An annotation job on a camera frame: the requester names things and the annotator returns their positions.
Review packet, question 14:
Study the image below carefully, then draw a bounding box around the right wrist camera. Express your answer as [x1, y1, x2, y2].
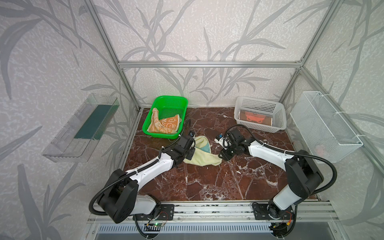
[215, 134, 231, 149]

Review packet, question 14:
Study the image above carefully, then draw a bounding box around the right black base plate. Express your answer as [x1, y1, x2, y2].
[251, 202, 294, 221]

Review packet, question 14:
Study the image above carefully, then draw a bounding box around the peach patterned towel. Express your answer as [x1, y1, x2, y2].
[147, 108, 181, 135]

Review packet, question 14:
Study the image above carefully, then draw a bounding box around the green plastic basket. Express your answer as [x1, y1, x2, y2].
[142, 96, 189, 140]

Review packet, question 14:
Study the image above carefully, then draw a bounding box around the pink brown bear towel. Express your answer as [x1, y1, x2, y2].
[239, 110, 273, 126]

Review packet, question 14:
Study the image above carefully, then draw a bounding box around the white plastic basket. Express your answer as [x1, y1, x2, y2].
[234, 97, 287, 133]

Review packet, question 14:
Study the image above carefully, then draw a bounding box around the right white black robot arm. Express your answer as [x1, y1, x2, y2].
[215, 129, 324, 218]

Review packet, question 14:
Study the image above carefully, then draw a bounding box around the left black corrugated cable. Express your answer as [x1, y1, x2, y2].
[88, 118, 193, 216]

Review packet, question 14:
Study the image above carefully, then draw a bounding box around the right black corrugated cable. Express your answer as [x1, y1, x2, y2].
[224, 124, 338, 195]

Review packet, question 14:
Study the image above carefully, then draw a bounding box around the white wire mesh basket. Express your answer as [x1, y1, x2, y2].
[291, 91, 363, 163]

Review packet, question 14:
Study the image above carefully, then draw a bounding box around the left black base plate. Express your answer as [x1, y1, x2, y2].
[136, 204, 175, 221]

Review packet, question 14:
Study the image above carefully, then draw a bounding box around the aluminium frame crossbar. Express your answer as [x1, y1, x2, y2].
[118, 61, 302, 69]

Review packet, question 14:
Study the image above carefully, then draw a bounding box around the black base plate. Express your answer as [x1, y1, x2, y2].
[136, 204, 175, 221]
[251, 202, 294, 221]

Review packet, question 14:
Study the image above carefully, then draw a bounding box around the yellow green towel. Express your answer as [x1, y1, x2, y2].
[184, 136, 222, 167]

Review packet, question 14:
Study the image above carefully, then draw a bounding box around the clear plastic wall shelf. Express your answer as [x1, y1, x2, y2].
[42, 94, 120, 163]

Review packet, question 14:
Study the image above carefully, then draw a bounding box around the aluminium front rail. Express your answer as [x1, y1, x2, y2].
[86, 200, 340, 224]

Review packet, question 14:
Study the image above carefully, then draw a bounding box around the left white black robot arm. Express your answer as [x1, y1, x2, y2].
[89, 133, 196, 224]

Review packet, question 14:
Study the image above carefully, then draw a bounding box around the black corrugated cable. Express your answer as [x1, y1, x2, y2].
[224, 124, 338, 195]
[88, 118, 193, 216]

